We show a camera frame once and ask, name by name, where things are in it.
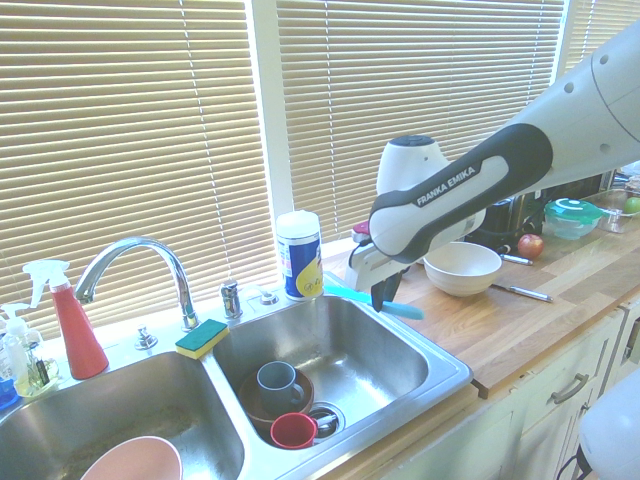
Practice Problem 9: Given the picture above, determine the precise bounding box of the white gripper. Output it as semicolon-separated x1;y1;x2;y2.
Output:
343;243;404;313

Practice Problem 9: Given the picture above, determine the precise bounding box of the teal kitchen knife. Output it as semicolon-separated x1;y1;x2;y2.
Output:
323;283;426;321

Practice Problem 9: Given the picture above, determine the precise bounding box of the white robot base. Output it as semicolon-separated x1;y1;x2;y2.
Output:
578;368;640;480

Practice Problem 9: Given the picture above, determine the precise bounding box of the stainless steel double sink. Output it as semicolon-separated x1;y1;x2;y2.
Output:
0;272;475;480

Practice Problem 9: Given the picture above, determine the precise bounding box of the sink drain strainer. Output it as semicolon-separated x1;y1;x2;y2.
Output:
306;403;347;442

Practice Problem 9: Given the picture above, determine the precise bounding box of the silver knife with long blade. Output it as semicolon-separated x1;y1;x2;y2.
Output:
489;282;555;303

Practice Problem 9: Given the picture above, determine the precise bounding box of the chrome sink soap dispenser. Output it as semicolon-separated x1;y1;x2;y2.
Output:
220;279;245;320

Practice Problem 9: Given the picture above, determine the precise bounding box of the white ceramic bowl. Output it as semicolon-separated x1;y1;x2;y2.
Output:
423;243;503;298

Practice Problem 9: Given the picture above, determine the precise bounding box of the white and blue wipes canister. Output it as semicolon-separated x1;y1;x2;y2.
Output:
276;210;326;303

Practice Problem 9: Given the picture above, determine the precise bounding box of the gray mug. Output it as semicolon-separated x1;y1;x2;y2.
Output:
256;360;307;417

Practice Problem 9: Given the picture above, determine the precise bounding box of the black and chrome toaster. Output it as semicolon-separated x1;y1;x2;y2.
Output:
480;191;547;247

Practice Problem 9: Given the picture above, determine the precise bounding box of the red apple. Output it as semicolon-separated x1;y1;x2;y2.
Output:
516;233;545;260

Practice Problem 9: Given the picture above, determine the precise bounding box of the red plastic cup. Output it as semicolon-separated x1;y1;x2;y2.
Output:
270;412;320;449

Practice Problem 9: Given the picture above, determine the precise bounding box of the brown bowl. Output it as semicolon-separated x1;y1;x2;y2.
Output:
237;368;316;440

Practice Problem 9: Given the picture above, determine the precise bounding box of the green and yellow sponge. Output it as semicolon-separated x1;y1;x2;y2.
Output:
174;318;230;360

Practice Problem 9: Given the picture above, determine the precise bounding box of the clear container with green lid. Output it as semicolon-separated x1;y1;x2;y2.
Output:
542;197;605;242

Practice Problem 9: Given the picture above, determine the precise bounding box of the cream kitchen cabinet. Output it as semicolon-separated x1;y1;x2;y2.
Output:
319;297;640;480

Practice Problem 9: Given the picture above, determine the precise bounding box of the medium beige window blind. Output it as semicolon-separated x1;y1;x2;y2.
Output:
275;0;565;242

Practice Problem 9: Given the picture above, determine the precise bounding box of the chrome gooseneck faucet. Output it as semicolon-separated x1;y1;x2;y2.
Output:
73;236;202;333

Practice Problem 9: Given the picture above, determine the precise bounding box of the clear glass dish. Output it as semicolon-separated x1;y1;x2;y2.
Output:
597;185;640;235

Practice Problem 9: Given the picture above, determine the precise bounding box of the chrome faucet knob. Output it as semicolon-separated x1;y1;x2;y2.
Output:
134;323;159;351

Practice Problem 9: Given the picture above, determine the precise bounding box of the pink bowl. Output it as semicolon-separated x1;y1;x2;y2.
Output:
78;435;184;480

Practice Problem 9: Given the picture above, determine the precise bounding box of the wide beige window blind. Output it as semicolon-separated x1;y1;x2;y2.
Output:
0;0;272;342

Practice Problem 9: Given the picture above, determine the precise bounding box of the red spray bottle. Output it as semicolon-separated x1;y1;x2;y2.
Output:
22;259;110;381

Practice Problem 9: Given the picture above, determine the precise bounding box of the narrow beige window blind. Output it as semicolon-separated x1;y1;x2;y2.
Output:
564;0;640;71

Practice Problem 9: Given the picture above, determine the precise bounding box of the round yellow liquid soap bottle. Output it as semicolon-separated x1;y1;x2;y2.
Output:
13;343;61;399

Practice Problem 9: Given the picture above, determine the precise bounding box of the clear pump soap bottle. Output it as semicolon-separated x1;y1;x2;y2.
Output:
0;302;31;386

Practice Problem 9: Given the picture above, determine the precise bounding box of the blue bottle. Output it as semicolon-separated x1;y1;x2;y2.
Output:
0;377;20;412

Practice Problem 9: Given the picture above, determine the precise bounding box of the brass cabinet handle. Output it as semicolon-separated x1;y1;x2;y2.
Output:
551;372;590;405

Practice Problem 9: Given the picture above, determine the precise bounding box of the black cable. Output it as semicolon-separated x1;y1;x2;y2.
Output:
554;442;591;480

